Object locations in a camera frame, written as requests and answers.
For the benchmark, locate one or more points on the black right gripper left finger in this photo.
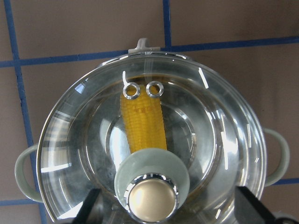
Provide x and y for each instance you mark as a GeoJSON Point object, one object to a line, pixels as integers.
{"type": "Point", "coordinates": [91, 209]}

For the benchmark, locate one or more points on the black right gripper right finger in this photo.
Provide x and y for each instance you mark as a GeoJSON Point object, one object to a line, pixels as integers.
{"type": "Point", "coordinates": [249, 210]}

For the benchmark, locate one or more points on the glass pot lid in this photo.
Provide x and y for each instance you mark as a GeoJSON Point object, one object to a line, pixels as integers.
{"type": "Point", "coordinates": [151, 144]}

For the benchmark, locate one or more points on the yellow corn cob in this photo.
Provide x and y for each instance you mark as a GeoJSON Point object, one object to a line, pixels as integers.
{"type": "Point", "coordinates": [142, 116]}

